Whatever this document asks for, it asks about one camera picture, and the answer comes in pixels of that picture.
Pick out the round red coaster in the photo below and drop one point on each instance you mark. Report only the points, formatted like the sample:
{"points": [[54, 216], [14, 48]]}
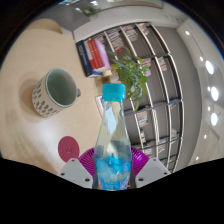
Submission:
{"points": [[68, 148]]}

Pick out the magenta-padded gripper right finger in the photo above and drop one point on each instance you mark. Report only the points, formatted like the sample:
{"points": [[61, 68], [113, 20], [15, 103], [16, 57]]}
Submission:
{"points": [[151, 171]]}

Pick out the grey bookshelf unit with books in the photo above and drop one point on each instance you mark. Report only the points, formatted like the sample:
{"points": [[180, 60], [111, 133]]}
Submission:
{"points": [[160, 100]]}

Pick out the red book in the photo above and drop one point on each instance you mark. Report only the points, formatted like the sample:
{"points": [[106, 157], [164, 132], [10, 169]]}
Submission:
{"points": [[97, 53], [91, 55]]}

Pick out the clear bottle with blue cap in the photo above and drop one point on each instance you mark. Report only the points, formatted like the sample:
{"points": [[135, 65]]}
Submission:
{"points": [[112, 140]]}

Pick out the small green potted plant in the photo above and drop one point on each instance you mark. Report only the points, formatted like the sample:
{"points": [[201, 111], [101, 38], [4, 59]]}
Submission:
{"points": [[90, 11]]}

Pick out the pink book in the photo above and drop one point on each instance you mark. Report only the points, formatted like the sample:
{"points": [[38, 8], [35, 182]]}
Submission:
{"points": [[104, 55]]}

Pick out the spotted beige ceramic mug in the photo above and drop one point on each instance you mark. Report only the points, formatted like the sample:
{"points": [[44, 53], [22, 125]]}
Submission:
{"points": [[45, 100]]}

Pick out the dark blue book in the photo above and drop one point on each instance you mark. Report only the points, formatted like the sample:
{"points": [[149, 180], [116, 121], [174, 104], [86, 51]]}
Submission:
{"points": [[84, 60]]}

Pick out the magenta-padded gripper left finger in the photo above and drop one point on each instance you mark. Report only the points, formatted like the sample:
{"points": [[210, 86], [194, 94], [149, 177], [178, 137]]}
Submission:
{"points": [[75, 171]]}

